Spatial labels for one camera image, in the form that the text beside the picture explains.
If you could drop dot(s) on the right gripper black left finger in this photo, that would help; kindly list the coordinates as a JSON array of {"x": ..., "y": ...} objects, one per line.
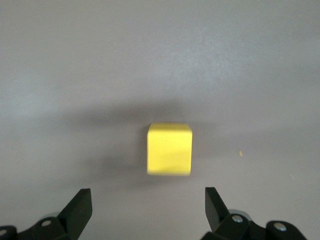
[{"x": 72, "y": 217}]

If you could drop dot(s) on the yellow cube block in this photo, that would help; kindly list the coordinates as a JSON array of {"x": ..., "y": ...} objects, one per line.
[{"x": 170, "y": 152}]

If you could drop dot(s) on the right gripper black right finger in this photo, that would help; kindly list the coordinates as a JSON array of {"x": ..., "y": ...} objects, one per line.
[{"x": 223, "y": 226}]

